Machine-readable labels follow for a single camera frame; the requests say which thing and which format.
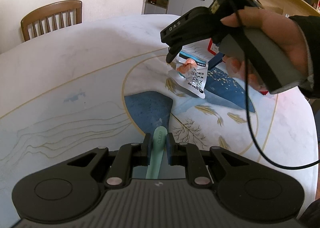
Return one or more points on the mint green spoon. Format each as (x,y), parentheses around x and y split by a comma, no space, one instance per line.
(158,140)

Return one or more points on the brown wooden chair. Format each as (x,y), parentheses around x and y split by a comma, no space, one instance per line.
(50,17)

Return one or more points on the person's right forearm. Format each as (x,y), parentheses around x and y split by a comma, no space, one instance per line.
(312,42)

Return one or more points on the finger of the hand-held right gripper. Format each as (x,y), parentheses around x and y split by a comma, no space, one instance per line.
(185,27)
(216,60)

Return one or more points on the white fish snack packet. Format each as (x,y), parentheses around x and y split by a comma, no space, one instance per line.
(192,77)

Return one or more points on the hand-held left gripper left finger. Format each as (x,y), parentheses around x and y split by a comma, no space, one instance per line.
(148,148)

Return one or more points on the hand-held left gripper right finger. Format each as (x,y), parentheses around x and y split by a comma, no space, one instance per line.
(170,149)

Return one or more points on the person's right hand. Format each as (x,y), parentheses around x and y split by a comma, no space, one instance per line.
(280,27)

